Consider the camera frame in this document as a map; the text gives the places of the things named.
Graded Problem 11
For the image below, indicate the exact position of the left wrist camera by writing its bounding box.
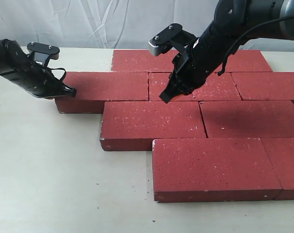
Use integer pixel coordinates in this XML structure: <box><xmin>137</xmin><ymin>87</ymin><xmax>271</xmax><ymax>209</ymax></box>
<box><xmin>26</xmin><ymin>42</ymin><xmax>60</xmax><ymax>67</ymax></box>

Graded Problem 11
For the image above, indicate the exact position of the front large red brick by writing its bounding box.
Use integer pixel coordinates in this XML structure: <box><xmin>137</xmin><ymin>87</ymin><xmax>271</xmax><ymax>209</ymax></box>
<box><xmin>152</xmin><ymin>138</ymin><xmax>282</xmax><ymax>203</ymax></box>

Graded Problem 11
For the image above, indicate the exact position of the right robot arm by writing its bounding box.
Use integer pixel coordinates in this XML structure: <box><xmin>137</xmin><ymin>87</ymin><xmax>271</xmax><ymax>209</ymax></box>
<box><xmin>153</xmin><ymin>0</ymin><xmax>294</xmax><ymax>103</ymax></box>

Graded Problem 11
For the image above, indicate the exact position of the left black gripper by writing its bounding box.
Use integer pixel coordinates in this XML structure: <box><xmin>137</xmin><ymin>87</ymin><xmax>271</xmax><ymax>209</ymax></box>
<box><xmin>2</xmin><ymin>56</ymin><xmax>77</xmax><ymax>99</ymax></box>

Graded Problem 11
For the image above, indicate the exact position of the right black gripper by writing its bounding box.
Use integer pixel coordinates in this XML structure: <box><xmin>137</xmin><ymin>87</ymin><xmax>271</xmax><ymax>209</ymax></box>
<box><xmin>159</xmin><ymin>23</ymin><xmax>237</xmax><ymax>103</ymax></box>

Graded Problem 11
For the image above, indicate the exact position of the grey fabric backdrop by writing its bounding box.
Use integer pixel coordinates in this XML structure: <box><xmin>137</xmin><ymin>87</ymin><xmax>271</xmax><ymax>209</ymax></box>
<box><xmin>0</xmin><ymin>0</ymin><xmax>294</xmax><ymax>52</ymax></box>

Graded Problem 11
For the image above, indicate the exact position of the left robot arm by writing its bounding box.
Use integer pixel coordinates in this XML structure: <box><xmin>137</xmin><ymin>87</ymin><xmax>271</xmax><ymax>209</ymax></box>
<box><xmin>0</xmin><ymin>39</ymin><xmax>76</xmax><ymax>99</ymax></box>

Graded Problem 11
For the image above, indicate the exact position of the far-right edge red brick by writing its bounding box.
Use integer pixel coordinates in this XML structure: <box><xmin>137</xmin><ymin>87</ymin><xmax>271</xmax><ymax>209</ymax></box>
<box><xmin>231</xmin><ymin>72</ymin><xmax>294</xmax><ymax>104</ymax></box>

